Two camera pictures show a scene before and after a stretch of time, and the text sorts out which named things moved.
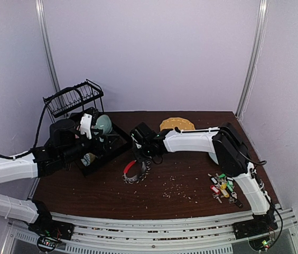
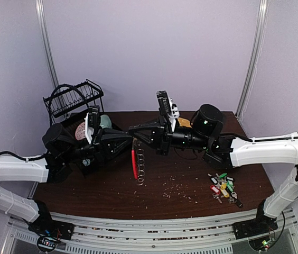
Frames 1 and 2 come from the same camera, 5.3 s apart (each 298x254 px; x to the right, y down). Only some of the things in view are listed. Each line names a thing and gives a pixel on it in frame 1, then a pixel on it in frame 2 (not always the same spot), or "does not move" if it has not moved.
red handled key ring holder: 146,170 to 135,171
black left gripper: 96,138 to 99,143
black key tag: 214,180 does not move
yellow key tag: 223,190 does not move
